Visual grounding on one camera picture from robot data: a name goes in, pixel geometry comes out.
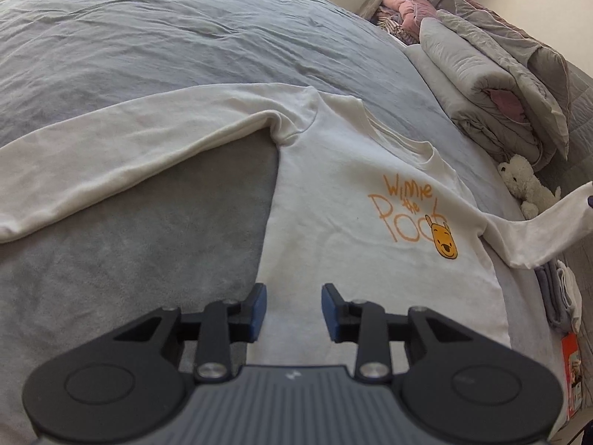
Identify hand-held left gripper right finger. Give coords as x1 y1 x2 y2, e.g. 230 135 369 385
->
321 283 476 383

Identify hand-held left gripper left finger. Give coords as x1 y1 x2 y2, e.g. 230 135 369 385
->
113 283 268 383

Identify white long-sleeve shirt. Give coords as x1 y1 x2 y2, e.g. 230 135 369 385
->
0 82 593 368

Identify folded white clothes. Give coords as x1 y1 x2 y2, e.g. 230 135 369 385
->
555 260 583 333

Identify pink clothes pile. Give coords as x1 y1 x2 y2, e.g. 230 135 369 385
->
377 0 439 39

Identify white plush toy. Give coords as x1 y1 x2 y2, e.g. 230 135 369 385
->
498 154 563 221

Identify grey quilted headboard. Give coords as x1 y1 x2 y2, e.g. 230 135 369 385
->
540 62 593 381

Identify folded grey quilt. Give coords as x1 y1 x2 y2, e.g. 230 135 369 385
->
405 17 557 173

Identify grey bed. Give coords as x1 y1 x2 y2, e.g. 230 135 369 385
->
0 0 575 445

